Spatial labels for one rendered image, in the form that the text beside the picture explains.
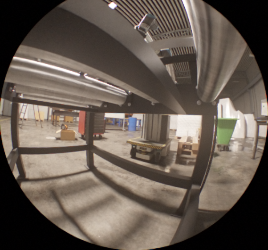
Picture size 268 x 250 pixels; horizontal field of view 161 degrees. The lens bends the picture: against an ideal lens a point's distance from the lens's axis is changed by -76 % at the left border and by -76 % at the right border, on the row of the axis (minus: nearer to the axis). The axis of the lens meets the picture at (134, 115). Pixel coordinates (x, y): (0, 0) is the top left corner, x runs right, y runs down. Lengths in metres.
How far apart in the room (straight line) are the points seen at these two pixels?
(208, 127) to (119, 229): 0.81
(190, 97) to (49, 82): 0.74
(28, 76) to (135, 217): 1.00
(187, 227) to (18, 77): 0.83
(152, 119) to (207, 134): 1.43
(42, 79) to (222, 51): 0.55
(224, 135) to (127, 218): 2.68
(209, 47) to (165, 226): 0.86
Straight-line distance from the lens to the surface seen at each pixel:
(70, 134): 2.80
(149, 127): 1.88
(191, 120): 3.83
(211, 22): 0.16
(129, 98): 0.75
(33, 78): 0.49
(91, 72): 0.26
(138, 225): 0.78
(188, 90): 0.62
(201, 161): 0.61
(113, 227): 0.76
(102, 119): 3.11
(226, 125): 2.82
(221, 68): 0.23
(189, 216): 0.46
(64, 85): 0.49
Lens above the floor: 0.69
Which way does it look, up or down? 3 degrees up
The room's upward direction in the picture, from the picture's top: 4 degrees clockwise
